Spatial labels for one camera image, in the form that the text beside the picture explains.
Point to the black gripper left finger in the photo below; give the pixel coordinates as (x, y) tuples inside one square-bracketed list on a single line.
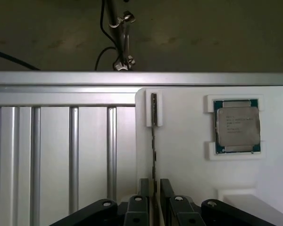
[(136, 212)]

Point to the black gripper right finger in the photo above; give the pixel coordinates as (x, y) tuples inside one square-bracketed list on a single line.
[(186, 212)]

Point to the white parts rack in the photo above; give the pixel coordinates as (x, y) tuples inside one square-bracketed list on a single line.
[(184, 164)]

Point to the silver CPU chip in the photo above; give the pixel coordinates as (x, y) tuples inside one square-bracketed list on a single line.
[(238, 127)]

